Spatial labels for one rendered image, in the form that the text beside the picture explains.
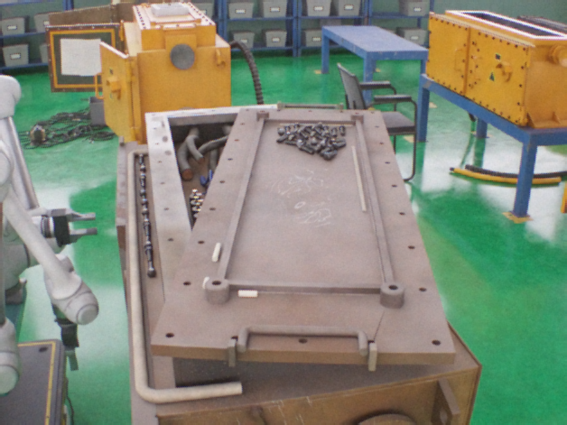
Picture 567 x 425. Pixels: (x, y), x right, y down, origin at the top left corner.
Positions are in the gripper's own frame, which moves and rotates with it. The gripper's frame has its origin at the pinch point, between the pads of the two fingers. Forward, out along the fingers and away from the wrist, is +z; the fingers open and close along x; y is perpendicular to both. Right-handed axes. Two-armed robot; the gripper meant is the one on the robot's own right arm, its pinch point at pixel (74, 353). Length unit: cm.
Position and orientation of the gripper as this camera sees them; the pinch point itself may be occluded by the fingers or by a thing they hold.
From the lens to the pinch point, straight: 232.1
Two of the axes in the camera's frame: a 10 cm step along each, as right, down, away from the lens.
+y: -9.7, 1.0, -2.1
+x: 2.3, 4.0, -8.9
